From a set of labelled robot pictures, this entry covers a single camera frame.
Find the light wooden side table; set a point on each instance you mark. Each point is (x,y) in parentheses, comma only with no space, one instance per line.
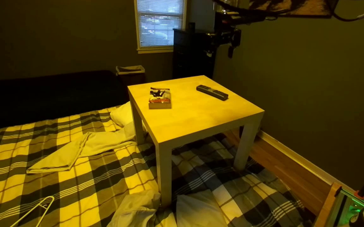
(198,113)

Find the dark waste bin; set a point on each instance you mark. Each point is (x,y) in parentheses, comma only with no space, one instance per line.
(130,74)

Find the black framed wall picture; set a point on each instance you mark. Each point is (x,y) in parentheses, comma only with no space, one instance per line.
(296,7)

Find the black futon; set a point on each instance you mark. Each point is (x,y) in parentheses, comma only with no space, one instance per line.
(43,96)

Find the folded cream cloth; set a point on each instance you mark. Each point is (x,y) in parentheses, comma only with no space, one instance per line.
(68,152)

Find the grey white cloth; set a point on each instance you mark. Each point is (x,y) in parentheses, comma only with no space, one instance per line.
(138,209)

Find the white clothes hanger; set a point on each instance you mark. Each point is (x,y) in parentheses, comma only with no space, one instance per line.
(32,212)

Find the black remote control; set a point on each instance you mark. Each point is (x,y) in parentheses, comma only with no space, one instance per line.
(212,92)

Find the plaid covered bed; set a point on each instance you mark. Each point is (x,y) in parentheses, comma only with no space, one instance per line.
(63,193)

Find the green box with wooden edge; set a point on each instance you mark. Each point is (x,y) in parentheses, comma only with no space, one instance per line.
(344,209)

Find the dark dresser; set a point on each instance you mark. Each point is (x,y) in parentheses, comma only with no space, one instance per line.
(192,54)

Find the white pillow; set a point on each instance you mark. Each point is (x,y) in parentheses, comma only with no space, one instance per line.
(121,113)

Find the white framed window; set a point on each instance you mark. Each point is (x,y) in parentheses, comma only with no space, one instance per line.
(159,25)

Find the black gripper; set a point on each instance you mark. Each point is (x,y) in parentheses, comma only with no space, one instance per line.
(231,36)

